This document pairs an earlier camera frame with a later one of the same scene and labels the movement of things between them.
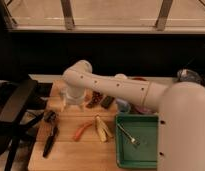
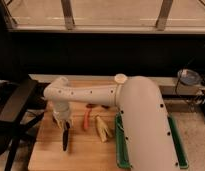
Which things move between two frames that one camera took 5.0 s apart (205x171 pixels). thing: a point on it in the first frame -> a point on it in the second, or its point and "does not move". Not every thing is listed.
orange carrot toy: (81, 129) -> (86, 118)
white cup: (121, 76) does not move
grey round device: (189, 75) does not move
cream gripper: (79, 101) -> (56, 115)
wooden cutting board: (76, 137) does not move
